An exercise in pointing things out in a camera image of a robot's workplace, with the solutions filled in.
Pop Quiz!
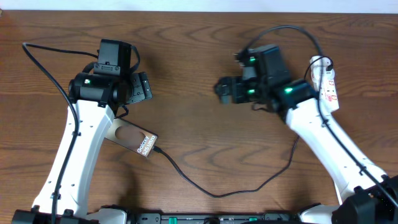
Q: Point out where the black charger cable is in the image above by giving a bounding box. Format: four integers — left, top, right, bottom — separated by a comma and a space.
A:
152, 56, 335, 198

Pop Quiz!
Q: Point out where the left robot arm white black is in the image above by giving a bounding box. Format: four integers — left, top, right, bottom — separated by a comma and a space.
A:
12, 39, 152, 223

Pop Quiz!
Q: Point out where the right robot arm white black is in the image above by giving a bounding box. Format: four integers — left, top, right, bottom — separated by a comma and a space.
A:
215, 45, 397, 223

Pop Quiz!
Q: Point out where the white power strip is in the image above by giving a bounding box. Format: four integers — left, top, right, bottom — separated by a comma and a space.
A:
310, 55, 340, 112

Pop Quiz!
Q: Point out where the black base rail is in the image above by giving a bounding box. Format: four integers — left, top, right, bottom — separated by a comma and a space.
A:
99, 205, 299, 224

